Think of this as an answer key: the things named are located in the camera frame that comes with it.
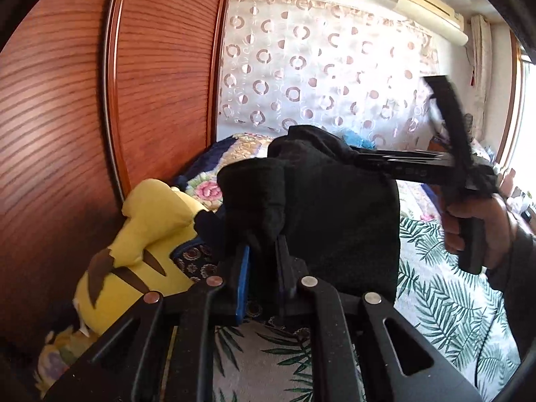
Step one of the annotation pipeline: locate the circle-patterned sheer curtain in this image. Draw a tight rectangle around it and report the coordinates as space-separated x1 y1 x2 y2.
217 0 441 152

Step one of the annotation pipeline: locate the person's right forearm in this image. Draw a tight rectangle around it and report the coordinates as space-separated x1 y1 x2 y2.
486 226 536 361

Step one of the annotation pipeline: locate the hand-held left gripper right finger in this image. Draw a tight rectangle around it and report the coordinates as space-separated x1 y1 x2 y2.
274 234 482 402

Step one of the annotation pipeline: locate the black printed t-shirt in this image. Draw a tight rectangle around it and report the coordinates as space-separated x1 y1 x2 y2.
217 125 401 302

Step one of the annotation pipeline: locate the yellow plush toy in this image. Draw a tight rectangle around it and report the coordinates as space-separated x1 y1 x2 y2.
74 178 210 338

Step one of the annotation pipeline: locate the leaf-print blanket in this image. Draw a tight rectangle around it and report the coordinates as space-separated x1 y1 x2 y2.
167 199 524 402

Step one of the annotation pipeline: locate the person's right hand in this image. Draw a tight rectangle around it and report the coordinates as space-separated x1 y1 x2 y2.
442 193 521 269

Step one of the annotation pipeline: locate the blue plastic bag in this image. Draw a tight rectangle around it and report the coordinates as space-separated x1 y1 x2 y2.
340 129 378 150

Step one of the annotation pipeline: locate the wooden slatted wardrobe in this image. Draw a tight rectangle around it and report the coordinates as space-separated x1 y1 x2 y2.
0 0 235 369

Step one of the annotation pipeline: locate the window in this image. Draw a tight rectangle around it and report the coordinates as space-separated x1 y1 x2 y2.
508 33 536 229

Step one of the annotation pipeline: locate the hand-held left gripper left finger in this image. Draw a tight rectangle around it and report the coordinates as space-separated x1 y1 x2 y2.
44 245 252 402

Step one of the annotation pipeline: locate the tied-back window curtain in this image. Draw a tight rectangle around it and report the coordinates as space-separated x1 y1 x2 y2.
469 14 493 139

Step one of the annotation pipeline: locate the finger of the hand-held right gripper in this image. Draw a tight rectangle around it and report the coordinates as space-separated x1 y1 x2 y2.
351 147 441 165
377 163 441 179

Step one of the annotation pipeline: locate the wall air conditioner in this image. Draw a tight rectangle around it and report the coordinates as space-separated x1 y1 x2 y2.
396 0 470 47

